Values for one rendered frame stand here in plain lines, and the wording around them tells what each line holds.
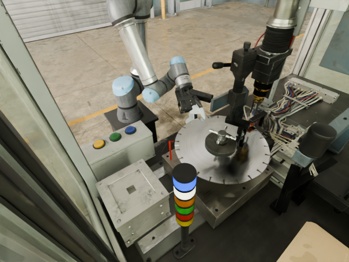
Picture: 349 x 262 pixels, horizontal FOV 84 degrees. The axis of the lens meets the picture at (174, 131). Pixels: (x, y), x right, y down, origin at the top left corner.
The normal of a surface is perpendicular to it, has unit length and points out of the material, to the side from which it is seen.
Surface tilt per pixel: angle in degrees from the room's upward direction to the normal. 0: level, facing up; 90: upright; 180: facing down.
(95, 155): 0
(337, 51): 90
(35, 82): 90
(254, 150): 0
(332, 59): 90
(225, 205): 0
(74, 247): 90
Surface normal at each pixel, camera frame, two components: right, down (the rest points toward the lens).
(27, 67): 0.58, 0.53
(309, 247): -0.04, -0.74
